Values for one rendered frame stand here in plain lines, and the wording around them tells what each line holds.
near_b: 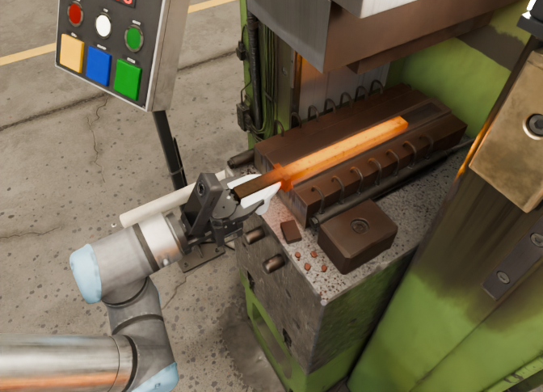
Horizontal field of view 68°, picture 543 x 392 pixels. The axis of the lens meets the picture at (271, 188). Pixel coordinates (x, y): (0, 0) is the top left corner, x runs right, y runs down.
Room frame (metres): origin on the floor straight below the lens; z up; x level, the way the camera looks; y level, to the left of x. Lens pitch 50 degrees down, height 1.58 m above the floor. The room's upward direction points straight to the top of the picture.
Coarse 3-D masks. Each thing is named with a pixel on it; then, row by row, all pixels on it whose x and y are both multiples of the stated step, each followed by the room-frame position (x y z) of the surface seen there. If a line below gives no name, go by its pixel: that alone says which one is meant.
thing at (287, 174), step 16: (384, 128) 0.63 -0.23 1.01; (400, 128) 0.64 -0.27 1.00; (336, 144) 0.58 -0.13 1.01; (352, 144) 0.58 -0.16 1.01; (368, 144) 0.60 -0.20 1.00; (304, 160) 0.54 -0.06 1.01; (320, 160) 0.54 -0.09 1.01; (272, 176) 0.49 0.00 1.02; (288, 176) 0.49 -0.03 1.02; (240, 192) 0.45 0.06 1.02
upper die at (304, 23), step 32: (256, 0) 0.59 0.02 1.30; (288, 0) 0.51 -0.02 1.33; (320, 0) 0.46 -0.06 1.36; (416, 0) 0.52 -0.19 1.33; (448, 0) 0.55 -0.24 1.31; (480, 0) 0.59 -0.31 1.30; (512, 0) 0.63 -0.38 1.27; (288, 32) 0.51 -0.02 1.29; (320, 32) 0.45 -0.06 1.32; (352, 32) 0.46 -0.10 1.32; (384, 32) 0.49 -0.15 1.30; (416, 32) 0.53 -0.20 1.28; (320, 64) 0.45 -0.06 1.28
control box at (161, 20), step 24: (72, 0) 0.97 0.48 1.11; (96, 0) 0.94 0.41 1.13; (120, 0) 0.90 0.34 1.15; (144, 0) 0.87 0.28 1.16; (168, 0) 0.85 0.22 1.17; (72, 24) 0.95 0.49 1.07; (96, 24) 0.91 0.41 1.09; (120, 24) 0.88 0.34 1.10; (144, 24) 0.85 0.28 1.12; (168, 24) 0.84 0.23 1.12; (120, 48) 0.85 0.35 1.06; (144, 48) 0.82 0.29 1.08; (168, 48) 0.83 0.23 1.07; (72, 72) 0.89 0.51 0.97; (144, 72) 0.79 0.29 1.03; (168, 72) 0.82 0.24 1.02; (120, 96) 0.79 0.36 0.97; (144, 96) 0.76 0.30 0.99; (168, 96) 0.80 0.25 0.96
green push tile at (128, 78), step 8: (120, 64) 0.82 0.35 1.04; (128, 64) 0.81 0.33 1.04; (120, 72) 0.81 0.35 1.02; (128, 72) 0.80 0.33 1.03; (136, 72) 0.79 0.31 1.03; (120, 80) 0.80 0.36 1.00; (128, 80) 0.79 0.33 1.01; (136, 80) 0.78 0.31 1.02; (120, 88) 0.80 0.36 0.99; (128, 88) 0.78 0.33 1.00; (136, 88) 0.78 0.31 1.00; (128, 96) 0.78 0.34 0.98; (136, 96) 0.77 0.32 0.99
